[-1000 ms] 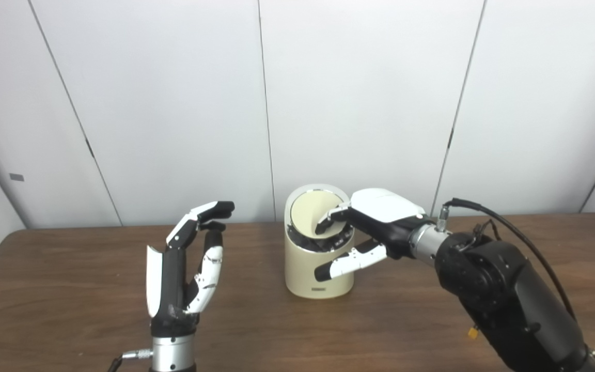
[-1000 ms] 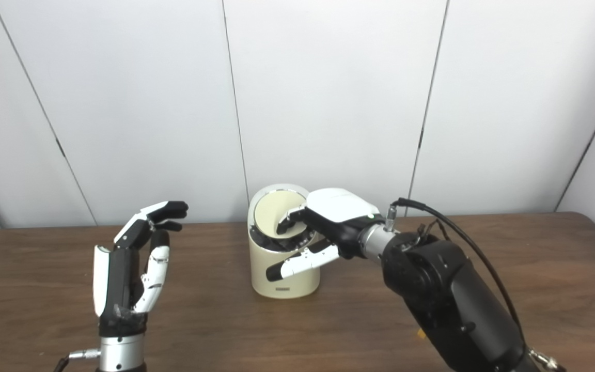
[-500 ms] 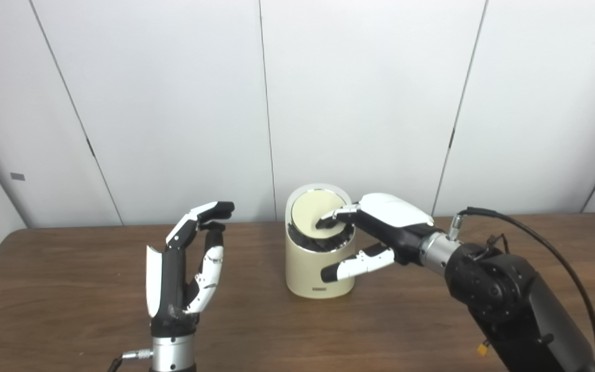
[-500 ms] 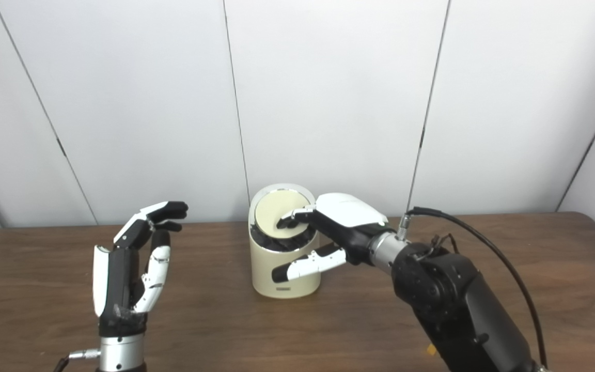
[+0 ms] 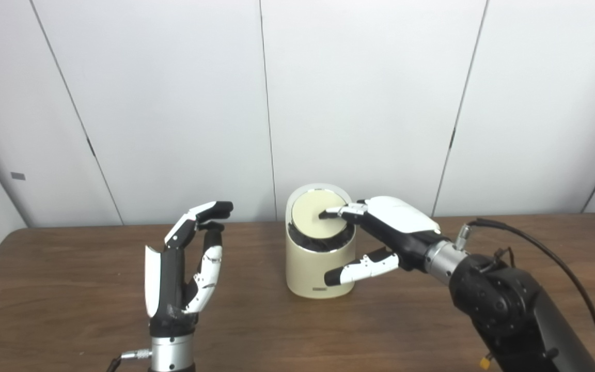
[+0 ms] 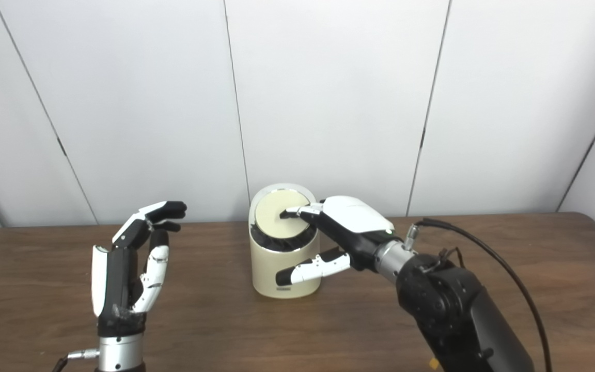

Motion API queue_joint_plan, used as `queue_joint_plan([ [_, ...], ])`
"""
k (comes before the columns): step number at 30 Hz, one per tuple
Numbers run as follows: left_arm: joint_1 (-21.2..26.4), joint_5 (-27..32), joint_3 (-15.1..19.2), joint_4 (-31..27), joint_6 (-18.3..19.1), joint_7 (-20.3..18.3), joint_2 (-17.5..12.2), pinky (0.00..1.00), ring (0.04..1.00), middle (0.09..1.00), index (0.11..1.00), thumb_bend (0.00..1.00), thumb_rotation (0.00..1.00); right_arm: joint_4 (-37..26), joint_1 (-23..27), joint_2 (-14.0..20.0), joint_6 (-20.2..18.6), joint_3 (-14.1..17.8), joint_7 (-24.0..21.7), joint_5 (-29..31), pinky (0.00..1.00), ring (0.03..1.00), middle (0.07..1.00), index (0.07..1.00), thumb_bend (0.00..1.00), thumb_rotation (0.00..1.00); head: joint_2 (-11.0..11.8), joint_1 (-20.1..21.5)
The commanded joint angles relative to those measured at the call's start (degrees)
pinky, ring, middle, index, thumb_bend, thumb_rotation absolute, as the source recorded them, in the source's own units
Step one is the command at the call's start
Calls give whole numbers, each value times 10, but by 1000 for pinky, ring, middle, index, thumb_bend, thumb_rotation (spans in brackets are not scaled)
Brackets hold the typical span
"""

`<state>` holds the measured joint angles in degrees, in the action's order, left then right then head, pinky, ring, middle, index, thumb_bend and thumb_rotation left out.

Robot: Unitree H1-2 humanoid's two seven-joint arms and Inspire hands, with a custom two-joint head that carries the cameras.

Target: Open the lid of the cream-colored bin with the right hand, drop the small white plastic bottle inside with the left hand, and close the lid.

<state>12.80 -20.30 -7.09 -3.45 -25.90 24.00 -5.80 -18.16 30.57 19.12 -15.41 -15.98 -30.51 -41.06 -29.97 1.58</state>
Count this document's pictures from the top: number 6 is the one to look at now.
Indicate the black panel seam clip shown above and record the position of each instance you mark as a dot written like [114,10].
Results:
[422,138]
[62,146]

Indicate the cream round bin lid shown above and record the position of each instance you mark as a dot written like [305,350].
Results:
[277,225]

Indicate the cream-colored round bin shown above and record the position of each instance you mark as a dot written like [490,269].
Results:
[284,268]

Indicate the small yellow tag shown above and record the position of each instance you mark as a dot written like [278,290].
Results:
[434,364]

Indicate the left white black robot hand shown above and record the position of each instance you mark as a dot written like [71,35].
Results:
[116,279]

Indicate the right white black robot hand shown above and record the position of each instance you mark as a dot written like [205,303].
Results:
[354,214]

